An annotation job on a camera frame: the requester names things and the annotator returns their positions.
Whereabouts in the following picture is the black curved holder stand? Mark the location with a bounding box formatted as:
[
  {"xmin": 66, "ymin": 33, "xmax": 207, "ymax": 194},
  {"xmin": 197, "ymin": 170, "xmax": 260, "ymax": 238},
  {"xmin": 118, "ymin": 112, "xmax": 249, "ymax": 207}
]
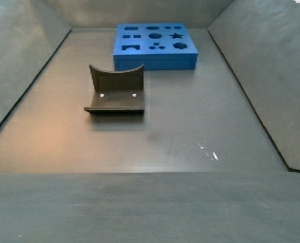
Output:
[{"xmin": 85, "ymin": 65, "xmax": 145, "ymax": 114}]

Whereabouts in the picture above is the blue shape sorter block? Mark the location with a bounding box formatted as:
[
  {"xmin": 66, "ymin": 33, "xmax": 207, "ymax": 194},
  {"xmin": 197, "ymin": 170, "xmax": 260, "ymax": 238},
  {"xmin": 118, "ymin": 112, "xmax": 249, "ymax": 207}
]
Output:
[{"xmin": 113, "ymin": 23, "xmax": 199, "ymax": 71}]

